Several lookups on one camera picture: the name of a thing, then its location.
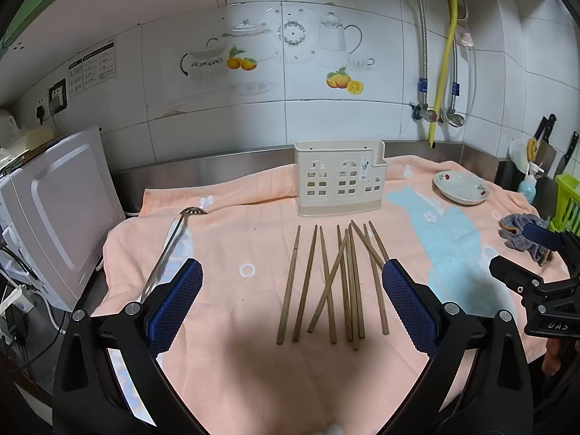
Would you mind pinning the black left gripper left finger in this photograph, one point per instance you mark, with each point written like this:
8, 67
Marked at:
87, 396

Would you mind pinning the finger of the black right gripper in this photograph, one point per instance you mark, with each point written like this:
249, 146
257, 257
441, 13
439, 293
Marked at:
555, 241
517, 278

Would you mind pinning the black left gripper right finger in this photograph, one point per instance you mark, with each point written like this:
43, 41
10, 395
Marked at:
476, 380

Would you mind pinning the wooden chopstick seven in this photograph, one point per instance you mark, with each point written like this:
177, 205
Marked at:
357, 287

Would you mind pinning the wooden chopstick six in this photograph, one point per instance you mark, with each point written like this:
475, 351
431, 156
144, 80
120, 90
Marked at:
352, 294

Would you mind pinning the wooden chopstick four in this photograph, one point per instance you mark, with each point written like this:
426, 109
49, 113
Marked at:
327, 290

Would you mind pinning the wooden chopstick nine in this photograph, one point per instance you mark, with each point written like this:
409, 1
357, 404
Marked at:
377, 280

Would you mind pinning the wooden chopstick one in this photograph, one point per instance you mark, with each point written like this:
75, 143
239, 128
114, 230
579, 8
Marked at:
282, 326

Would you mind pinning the right hand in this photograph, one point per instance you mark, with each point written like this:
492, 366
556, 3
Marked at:
552, 364

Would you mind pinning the green plastic drying rack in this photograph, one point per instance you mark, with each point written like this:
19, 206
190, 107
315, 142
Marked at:
567, 208

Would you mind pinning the grey rag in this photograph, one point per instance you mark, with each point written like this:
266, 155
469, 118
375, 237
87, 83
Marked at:
512, 231

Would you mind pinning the blue detergent bottle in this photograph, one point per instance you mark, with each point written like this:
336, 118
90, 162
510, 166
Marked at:
528, 185

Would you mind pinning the white floral dish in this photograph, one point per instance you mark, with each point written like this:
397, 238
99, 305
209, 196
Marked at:
462, 188

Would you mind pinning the metal slotted spoon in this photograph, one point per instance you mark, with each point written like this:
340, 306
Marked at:
154, 276

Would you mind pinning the white microwave oven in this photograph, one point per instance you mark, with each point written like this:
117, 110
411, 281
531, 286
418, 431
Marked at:
56, 212

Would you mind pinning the peach printed towel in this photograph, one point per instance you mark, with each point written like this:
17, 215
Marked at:
248, 358

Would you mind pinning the beige plastic utensil holder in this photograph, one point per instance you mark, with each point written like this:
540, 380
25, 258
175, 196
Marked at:
338, 177

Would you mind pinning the white kettle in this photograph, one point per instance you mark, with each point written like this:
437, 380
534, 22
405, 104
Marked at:
9, 129

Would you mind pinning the black handled knife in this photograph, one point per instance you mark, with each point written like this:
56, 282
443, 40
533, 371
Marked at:
568, 154

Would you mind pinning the black handled cleaver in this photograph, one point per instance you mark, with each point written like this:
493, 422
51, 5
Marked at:
540, 151

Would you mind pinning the wall power socket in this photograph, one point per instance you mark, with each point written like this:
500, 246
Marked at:
58, 97

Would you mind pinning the wall instruction sticker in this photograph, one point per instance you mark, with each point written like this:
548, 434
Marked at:
94, 67

